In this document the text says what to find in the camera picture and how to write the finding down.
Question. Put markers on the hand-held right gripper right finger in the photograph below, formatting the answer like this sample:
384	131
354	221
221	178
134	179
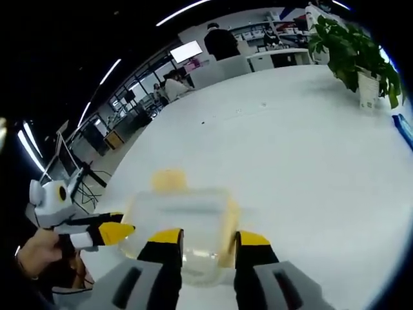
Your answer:
258	284

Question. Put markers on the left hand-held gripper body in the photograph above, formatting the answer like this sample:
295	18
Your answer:
48	210

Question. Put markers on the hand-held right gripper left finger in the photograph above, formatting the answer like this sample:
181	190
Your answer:
151	277

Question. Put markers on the clear plastic box yellow rim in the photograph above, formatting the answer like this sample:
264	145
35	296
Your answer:
200	219

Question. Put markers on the person's left hand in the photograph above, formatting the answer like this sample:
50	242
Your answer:
42	255

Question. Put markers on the black folding stand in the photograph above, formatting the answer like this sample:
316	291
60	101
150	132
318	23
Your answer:
85	174

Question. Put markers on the ceiling light strip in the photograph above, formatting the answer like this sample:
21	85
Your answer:
30	140
108	71
180	12
84	114

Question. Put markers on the yellow cabinet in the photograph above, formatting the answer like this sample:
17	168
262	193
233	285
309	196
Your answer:
114	139

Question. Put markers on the blue flat object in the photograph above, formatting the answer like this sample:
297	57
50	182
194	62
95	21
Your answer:
405	127

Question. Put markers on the white counter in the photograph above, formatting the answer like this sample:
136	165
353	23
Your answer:
277	59

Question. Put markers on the green potted plant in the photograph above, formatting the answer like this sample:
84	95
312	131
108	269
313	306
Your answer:
351	48

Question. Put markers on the bright wall screen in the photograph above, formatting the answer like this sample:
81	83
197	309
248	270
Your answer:
186	51

